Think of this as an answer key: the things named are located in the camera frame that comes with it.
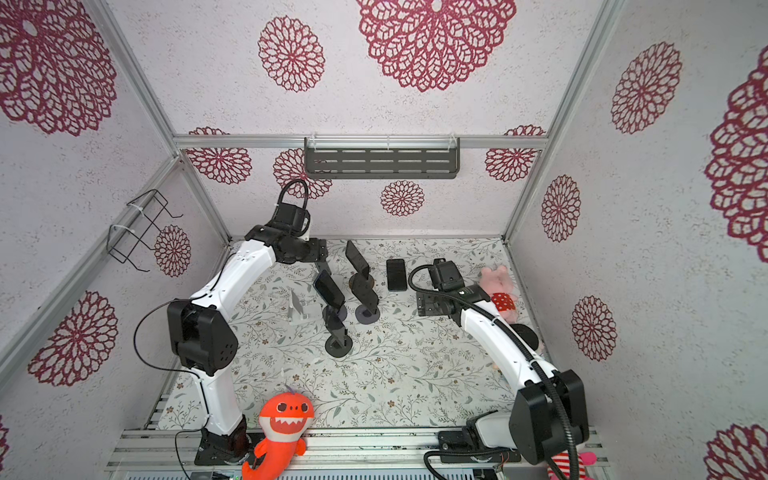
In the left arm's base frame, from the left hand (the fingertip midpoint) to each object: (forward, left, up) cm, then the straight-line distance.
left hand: (313, 257), depth 91 cm
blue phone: (+8, -26, -19) cm, 34 cm away
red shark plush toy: (-44, +3, -8) cm, 44 cm away
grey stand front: (-22, -6, -17) cm, 28 cm away
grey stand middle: (-11, -15, -17) cm, 26 cm away
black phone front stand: (-13, -6, -15) cm, 20 cm away
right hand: (-14, -37, -2) cm, 39 cm away
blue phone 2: (0, -2, -15) cm, 16 cm away
